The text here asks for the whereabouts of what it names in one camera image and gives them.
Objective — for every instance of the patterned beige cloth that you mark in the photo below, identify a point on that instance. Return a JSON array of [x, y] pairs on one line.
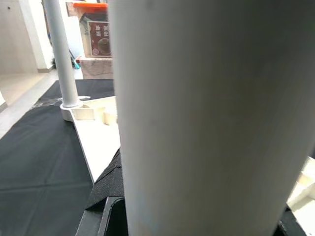
[[98, 68]]

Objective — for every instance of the orange lidded clear storage box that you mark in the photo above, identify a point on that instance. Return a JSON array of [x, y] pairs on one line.
[[101, 37]]

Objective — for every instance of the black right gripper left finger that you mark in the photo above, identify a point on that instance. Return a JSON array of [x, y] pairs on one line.
[[105, 201]]

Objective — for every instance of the white plastic table leg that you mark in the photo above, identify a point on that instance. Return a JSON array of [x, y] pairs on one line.
[[61, 49], [209, 110]]

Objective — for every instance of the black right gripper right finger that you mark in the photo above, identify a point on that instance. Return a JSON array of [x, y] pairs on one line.
[[288, 226]]

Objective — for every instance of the black table cloth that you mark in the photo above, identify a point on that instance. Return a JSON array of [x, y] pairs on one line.
[[37, 159]]

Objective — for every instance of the small teal object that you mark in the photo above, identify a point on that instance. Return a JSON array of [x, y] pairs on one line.
[[76, 65]]

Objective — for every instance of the cream plastic table top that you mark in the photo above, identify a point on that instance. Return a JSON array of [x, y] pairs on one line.
[[98, 137]]

